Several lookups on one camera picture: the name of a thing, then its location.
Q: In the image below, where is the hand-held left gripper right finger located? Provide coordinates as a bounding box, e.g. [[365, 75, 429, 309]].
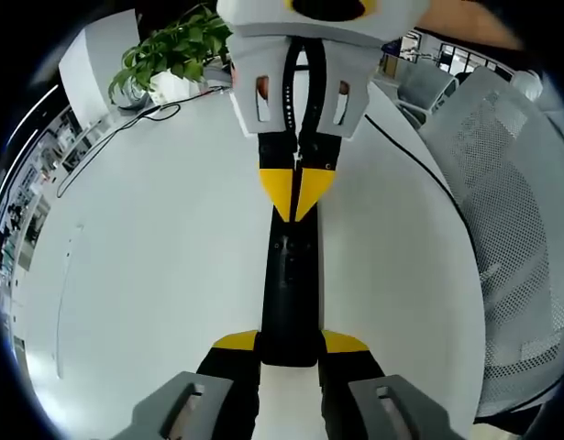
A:
[[318, 328, 452, 440]]

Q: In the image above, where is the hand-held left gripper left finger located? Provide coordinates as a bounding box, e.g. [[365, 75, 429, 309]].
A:
[[111, 328, 263, 440]]

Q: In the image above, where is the black remote control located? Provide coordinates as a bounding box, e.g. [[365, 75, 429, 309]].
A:
[[261, 201, 326, 368]]

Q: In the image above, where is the green potted plant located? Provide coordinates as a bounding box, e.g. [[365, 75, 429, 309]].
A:
[[107, 3, 235, 105]]

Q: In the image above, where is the white plant pot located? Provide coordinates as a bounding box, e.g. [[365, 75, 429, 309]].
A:
[[148, 68, 205, 105]]

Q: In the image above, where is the white mesh chair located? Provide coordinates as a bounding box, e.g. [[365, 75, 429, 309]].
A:
[[390, 58, 461, 130]]

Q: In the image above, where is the grey curved object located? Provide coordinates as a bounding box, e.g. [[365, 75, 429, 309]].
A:
[[117, 85, 150, 112]]

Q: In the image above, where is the grey mesh chair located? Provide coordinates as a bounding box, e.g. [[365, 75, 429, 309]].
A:
[[416, 65, 564, 419]]

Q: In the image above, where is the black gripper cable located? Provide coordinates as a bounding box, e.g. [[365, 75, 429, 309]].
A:
[[363, 113, 458, 204]]

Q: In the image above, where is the black power cable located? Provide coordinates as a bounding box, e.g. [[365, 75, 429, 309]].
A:
[[55, 84, 233, 200]]

